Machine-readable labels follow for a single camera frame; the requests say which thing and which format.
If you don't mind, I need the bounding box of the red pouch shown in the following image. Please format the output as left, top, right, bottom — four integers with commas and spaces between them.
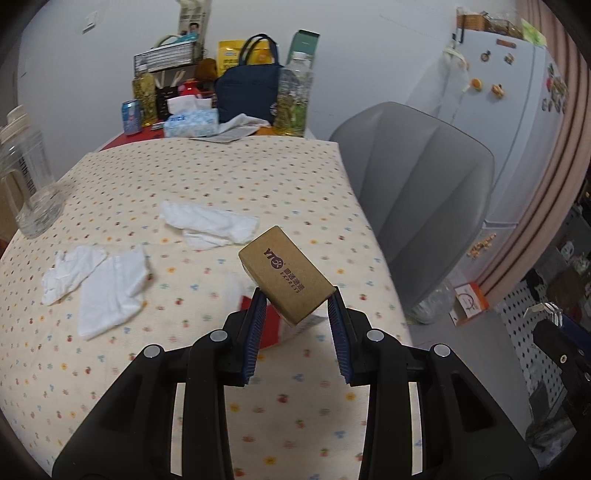
180, 78, 218, 100

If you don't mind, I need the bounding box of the cluster of fridge magnets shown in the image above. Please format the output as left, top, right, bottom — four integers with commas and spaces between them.
542, 62, 568, 116

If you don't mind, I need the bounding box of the tall green box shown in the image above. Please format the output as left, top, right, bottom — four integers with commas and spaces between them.
288, 30, 321, 70

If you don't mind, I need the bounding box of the black pen holder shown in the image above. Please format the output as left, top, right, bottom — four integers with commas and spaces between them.
154, 69, 185, 116

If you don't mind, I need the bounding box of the floral tablecloth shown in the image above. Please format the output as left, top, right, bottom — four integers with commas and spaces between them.
0, 136, 414, 480

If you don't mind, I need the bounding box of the cluttered dark shelf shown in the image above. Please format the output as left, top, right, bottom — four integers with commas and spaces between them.
554, 185, 591, 278

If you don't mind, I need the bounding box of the orange and white box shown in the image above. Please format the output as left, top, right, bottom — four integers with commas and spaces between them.
450, 282, 490, 328

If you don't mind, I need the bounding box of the white hanging bag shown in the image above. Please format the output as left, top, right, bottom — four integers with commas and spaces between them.
441, 39, 472, 121

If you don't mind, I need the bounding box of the white paper napkin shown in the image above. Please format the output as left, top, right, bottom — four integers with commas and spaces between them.
41, 246, 109, 306
78, 246, 151, 342

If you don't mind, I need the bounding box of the white refrigerator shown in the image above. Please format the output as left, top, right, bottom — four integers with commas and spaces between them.
405, 25, 571, 296

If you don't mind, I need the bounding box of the clear plastic bag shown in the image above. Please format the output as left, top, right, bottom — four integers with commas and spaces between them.
406, 281, 455, 326

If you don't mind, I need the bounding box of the red packet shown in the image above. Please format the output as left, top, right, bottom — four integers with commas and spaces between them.
235, 295, 329, 347

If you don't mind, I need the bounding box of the large clear plastic bottle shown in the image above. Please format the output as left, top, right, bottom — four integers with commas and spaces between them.
276, 51, 315, 138

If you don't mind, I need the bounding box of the blue drink can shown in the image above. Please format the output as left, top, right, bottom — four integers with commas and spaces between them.
121, 99, 143, 136

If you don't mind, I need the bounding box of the grey upholstered chair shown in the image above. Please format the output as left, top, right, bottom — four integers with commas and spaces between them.
328, 102, 496, 319

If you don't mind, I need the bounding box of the black wire basket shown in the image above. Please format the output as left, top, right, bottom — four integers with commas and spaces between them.
134, 39, 206, 75

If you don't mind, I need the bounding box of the light green box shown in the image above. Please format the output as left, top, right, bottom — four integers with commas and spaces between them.
519, 18, 548, 47

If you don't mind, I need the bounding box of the navy lunch bag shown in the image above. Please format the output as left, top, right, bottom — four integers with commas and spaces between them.
215, 33, 284, 125

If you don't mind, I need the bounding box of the yellow snack packet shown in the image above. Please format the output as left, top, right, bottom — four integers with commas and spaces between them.
217, 40, 273, 77

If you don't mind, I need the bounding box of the dark wire storage basket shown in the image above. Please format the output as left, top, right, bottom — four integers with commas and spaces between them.
485, 13, 522, 35

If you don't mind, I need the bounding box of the brown wicker basket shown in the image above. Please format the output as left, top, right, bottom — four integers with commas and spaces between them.
456, 14, 490, 32

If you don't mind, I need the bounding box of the clear plastic water jug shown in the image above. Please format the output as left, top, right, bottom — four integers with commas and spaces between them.
0, 105, 65, 239

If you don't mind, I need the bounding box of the gold dragon magnet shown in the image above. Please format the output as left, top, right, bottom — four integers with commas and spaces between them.
466, 233, 498, 259

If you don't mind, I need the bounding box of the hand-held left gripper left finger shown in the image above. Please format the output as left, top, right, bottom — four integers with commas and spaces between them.
52, 287, 269, 480

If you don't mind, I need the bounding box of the small cardboard box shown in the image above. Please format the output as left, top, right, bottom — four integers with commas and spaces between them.
238, 225, 334, 329

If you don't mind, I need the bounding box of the crumpled white tissue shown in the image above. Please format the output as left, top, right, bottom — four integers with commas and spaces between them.
159, 200, 260, 250

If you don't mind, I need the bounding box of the brown shipping carton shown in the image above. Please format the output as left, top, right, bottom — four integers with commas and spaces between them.
547, 268, 587, 315

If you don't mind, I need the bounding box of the white cloth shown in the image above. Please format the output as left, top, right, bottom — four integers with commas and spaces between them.
217, 113, 271, 139

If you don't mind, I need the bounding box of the small yellow oil bottle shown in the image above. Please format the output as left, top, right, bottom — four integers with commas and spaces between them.
131, 71, 157, 127

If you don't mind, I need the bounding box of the blue tissue box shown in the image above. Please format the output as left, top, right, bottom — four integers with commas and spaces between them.
164, 96, 219, 138

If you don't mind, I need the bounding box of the brown plush toy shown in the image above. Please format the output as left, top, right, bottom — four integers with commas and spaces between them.
194, 58, 219, 84

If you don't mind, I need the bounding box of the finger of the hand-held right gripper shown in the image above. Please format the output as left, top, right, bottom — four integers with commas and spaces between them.
533, 320, 591, 388
556, 314, 591, 342

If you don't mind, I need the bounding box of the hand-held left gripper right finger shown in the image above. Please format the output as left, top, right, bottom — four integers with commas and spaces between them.
326, 287, 541, 480

